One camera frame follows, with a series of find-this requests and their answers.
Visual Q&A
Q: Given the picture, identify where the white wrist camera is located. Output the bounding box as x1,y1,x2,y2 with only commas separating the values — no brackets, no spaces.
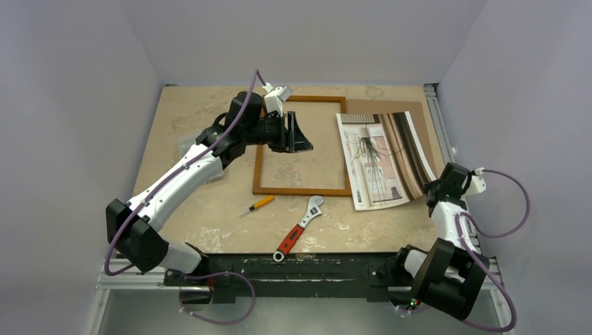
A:
465,167,487,196
262,83,293,116

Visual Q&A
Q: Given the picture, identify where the printed plant photo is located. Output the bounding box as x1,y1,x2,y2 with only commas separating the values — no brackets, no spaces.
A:
336,111,436,211

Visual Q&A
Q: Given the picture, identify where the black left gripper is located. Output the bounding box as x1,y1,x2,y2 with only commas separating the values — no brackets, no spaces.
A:
244,112,312,154

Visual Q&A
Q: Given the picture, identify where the wooden picture frame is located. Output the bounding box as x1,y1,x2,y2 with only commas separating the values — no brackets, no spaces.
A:
251,95,352,198

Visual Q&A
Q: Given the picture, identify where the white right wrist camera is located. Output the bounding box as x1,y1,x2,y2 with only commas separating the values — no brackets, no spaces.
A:
465,167,487,196

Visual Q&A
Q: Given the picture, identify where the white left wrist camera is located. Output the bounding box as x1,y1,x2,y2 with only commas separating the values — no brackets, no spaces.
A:
262,83,293,116

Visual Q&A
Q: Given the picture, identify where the silver right side rail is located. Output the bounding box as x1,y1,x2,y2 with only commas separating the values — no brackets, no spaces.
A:
423,83,505,292

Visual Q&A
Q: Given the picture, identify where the red handled adjustable wrench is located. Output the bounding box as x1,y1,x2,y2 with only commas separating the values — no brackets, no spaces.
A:
272,195,324,262

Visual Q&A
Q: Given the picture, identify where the clear plastic screw box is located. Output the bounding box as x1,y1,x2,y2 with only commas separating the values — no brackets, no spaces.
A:
177,131,225,184

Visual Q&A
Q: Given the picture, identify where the brown frame backing board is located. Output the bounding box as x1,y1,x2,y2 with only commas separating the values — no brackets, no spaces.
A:
345,98,445,176

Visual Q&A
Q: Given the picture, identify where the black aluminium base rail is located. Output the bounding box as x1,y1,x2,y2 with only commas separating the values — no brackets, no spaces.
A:
164,248,413,305

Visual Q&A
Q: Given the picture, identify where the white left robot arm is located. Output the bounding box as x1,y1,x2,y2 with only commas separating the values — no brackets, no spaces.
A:
105,87,313,285

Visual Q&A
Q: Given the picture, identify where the yellow handled screwdriver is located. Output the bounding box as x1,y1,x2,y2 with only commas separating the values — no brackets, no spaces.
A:
239,195,274,217

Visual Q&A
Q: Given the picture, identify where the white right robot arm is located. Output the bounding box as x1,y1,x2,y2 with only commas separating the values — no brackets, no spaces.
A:
392,163,486,320

